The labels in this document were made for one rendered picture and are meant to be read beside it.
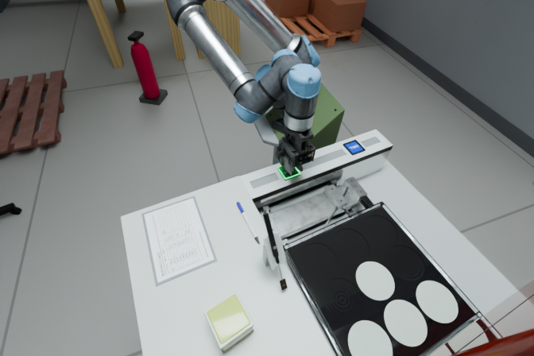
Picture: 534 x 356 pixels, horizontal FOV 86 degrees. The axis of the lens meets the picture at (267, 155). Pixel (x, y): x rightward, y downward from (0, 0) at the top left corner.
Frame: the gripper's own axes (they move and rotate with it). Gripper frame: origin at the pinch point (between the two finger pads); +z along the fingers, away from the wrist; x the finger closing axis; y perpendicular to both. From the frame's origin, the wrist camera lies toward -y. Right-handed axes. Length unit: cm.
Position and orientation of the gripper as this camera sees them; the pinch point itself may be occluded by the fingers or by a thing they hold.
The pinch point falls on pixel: (288, 167)
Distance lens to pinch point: 91.5
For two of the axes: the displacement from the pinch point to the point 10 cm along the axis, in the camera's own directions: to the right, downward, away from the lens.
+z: -0.3, 6.8, 7.3
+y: 4.4, 6.7, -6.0
